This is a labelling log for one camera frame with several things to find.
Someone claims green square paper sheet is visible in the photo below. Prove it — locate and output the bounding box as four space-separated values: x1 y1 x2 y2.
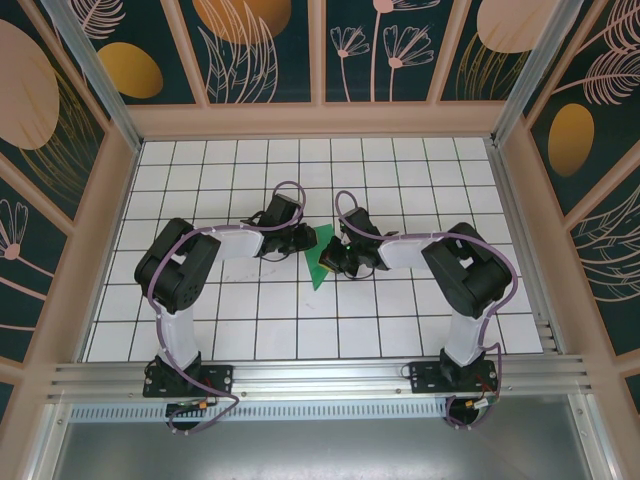
302 224 335 291

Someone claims grey metal sheet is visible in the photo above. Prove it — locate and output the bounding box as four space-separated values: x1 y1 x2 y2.
29 419 616 480

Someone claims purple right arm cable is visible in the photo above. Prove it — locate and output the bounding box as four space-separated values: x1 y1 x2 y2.
334 189 519 432

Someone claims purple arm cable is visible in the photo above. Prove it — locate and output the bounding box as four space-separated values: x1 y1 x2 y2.
149 180 307 436
334 189 519 432

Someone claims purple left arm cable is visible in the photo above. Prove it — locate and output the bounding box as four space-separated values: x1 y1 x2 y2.
149 180 307 436

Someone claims long aluminium mounting rail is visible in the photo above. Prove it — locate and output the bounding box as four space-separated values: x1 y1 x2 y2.
47 353 594 401

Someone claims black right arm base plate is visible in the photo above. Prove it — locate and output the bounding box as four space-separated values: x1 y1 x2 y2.
408 358 501 395

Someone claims slotted grey cable duct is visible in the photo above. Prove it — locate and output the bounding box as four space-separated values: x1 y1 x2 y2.
69 403 451 422

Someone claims aluminium side rail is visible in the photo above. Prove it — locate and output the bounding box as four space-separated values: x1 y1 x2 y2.
485 138 569 357

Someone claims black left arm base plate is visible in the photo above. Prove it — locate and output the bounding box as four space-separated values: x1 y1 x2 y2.
143 363 236 399

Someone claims yellow connector with wires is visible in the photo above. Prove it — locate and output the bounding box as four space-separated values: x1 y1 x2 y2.
449 394 501 416
167 397 221 416

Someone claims aluminium frame post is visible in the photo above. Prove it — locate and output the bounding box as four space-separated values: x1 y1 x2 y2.
489 0 601 149
40 0 144 154

